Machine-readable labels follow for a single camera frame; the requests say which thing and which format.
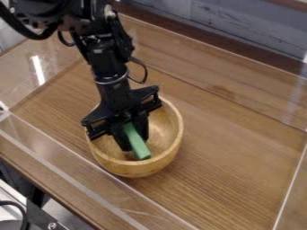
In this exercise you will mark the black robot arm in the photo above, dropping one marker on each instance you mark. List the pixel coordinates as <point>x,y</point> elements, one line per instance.
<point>87,24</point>

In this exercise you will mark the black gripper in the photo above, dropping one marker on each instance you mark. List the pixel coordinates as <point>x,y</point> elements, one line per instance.
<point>123,104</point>

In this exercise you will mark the green rectangular block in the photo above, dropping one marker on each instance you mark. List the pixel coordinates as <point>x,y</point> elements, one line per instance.
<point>138,144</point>

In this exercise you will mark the clear acrylic tray enclosure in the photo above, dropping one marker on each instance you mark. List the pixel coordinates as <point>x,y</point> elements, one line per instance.
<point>227,136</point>

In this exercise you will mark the brown wooden bowl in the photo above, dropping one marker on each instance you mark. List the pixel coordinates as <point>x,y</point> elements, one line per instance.
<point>151,155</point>

